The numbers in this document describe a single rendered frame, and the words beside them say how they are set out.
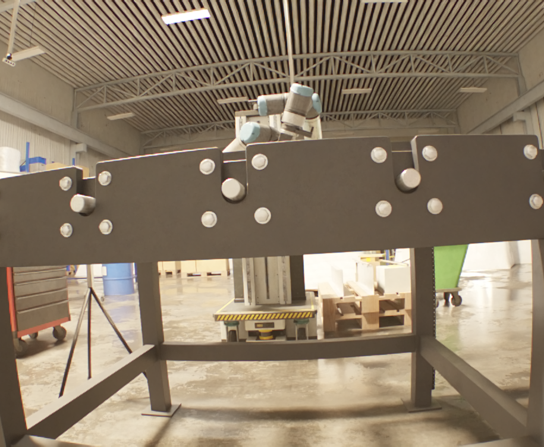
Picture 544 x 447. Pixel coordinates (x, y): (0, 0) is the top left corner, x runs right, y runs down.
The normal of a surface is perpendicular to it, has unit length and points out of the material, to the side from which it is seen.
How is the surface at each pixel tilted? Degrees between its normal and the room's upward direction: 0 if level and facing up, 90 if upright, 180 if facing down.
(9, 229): 90
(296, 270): 90
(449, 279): 101
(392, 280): 90
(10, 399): 90
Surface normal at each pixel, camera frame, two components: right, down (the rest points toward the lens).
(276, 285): -0.09, -0.02
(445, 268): -0.23, 0.18
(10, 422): 0.99, -0.06
